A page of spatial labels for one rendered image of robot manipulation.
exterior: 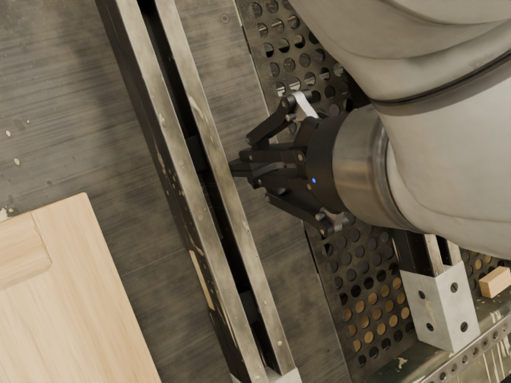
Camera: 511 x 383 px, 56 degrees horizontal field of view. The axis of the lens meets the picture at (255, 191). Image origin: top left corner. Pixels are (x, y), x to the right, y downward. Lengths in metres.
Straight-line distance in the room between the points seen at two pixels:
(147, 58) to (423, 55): 0.37
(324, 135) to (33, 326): 0.36
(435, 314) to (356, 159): 0.50
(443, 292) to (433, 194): 0.52
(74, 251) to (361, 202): 0.33
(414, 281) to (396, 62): 0.60
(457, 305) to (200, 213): 0.43
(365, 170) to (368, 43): 0.13
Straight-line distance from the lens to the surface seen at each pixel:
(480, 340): 0.87
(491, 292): 0.93
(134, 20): 0.52
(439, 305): 0.76
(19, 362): 0.57
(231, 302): 0.55
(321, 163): 0.34
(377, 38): 0.18
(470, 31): 0.18
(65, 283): 0.55
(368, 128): 0.30
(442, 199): 0.24
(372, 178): 0.29
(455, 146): 0.21
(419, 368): 0.80
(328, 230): 0.42
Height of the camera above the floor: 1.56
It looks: 40 degrees down
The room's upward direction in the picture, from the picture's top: straight up
